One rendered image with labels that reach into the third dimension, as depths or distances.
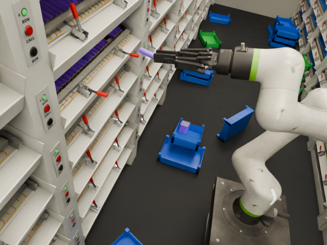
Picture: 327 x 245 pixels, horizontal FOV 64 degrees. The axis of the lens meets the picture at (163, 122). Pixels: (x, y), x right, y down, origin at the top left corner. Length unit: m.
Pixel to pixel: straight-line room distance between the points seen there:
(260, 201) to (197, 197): 0.65
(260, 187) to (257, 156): 0.14
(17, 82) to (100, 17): 0.40
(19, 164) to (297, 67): 0.74
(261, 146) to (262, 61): 0.55
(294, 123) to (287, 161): 1.48
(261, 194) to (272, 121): 0.49
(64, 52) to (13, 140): 0.25
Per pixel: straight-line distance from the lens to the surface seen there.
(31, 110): 0.63
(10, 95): 0.60
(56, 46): 0.72
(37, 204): 0.87
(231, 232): 1.32
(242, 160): 1.25
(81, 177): 1.12
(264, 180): 1.21
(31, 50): 0.58
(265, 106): 0.76
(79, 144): 0.98
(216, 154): 2.03
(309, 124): 0.85
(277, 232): 1.42
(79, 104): 0.84
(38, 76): 0.62
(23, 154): 0.73
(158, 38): 1.66
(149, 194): 1.73
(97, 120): 1.05
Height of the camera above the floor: 1.48
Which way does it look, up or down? 44 degrees down
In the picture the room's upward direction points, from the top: 11 degrees clockwise
